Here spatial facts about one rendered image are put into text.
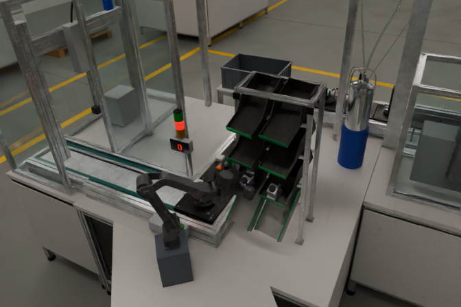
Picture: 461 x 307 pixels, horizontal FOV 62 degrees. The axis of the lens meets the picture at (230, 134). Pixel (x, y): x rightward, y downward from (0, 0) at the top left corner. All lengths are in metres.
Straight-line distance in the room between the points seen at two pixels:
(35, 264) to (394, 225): 2.59
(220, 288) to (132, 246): 0.52
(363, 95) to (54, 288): 2.48
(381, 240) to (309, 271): 0.69
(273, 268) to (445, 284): 1.12
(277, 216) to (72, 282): 1.82
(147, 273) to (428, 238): 1.49
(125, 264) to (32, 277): 1.44
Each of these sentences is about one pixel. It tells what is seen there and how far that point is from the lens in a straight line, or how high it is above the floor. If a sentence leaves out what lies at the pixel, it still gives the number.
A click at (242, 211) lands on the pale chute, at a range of 1.91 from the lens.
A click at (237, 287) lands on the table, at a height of 0.86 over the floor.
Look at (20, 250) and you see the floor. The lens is 3.61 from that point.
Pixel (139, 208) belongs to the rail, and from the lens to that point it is 2.16.
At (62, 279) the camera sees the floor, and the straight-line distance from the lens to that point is 3.25.
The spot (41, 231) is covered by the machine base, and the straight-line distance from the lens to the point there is 3.11.
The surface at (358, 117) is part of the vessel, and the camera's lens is 2.31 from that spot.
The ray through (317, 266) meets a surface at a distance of 1.95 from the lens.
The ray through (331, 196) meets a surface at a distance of 2.29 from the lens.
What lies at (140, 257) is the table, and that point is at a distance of 2.03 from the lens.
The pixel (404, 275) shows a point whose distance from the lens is 2.65.
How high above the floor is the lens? 2.38
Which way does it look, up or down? 33 degrees down
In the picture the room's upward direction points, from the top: 3 degrees counter-clockwise
